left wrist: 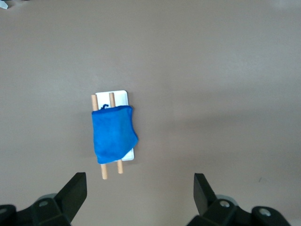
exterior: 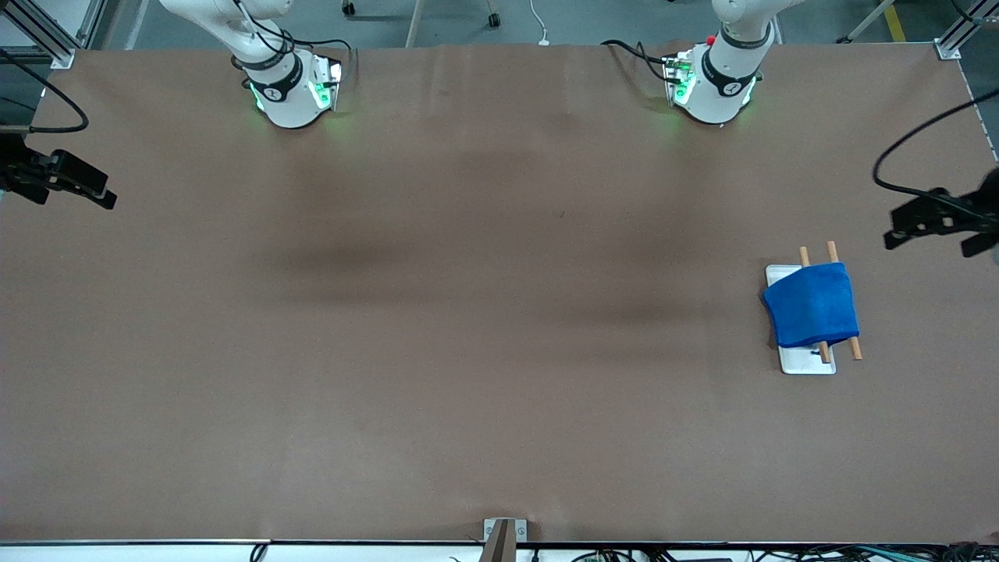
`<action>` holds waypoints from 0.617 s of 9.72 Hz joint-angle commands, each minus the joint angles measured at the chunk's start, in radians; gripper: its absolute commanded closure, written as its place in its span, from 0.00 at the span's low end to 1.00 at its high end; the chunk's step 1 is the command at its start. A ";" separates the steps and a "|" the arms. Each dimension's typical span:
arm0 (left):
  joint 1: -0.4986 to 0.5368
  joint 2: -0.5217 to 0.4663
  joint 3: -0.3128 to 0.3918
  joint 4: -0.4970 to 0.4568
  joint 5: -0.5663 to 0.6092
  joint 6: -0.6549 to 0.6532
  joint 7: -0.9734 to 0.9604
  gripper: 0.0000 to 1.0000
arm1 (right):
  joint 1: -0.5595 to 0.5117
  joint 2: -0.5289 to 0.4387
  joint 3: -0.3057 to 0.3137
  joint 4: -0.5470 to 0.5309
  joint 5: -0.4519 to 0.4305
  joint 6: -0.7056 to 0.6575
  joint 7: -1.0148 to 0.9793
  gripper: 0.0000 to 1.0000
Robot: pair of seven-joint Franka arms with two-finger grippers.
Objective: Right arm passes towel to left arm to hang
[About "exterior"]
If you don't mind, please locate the beige stand leg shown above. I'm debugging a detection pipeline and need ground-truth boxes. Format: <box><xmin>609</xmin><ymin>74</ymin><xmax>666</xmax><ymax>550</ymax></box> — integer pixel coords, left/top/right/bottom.
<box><xmin>837</xmin><ymin>0</ymin><xmax>898</xmax><ymax>44</ymax></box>

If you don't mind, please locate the blue towel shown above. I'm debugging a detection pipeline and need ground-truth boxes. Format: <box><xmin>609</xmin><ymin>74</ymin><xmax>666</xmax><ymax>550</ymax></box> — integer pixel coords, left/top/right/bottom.
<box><xmin>762</xmin><ymin>261</ymin><xmax>861</xmax><ymax>350</ymax></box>

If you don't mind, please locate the aluminium frame post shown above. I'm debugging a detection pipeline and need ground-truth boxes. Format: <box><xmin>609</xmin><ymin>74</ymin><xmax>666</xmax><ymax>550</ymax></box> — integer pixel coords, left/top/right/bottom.
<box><xmin>933</xmin><ymin>0</ymin><xmax>999</xmax><ymax>62</ymax></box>
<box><xmin>0</xmin><ymin>0</ymin><xmax>108</xmax><ymax>69</ymax></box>

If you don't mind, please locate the black arm base cable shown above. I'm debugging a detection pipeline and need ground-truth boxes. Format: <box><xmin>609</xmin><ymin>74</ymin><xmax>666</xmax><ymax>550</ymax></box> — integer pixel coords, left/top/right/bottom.
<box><xmin>599</xmin><ymin>38</ymin><xmax>681</xmax><ymax>85</ymax></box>
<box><xmin>234</xmin><ymin>0</ymin><xmax>361</xmax><ymax>80</ymax></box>

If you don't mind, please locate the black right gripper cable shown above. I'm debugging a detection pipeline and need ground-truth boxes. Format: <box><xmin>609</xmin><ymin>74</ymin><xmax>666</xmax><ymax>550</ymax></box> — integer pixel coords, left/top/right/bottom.
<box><xmin>0</xmin><ymin>47</ymin><xmax>90</xmax><ymax>135</ymax></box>

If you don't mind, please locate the black right arm base cable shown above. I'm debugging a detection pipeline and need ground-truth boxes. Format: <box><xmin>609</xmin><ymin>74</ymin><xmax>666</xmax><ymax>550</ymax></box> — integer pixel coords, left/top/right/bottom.
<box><xmin>234</xmin><ymin>0</ymin><xmax>361</xmax><ymax>80</ymax></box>

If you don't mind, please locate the black left arm base cable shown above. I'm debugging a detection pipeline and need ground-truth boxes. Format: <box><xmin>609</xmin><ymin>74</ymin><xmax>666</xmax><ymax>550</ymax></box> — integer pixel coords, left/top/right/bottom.
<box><xmin>599</xmin><ymin>38</ymin><xmax>681</xmax><ymax>85</ymax></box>

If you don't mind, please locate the aluminium camera mast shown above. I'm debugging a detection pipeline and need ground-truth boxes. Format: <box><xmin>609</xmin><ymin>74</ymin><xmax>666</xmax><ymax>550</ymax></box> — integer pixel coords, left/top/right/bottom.
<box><xmin>482</xmin><ymin>518</ymin><xmax>528</xmax><ymax>562</ymax></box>

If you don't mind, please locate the grey chair leg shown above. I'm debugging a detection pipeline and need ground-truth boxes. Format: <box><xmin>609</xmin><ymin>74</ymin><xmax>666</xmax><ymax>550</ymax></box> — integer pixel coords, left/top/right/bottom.
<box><xmin>404</xmin><ymin>0</ymin><xmax>427</xmax><ymax>49</ymax></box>

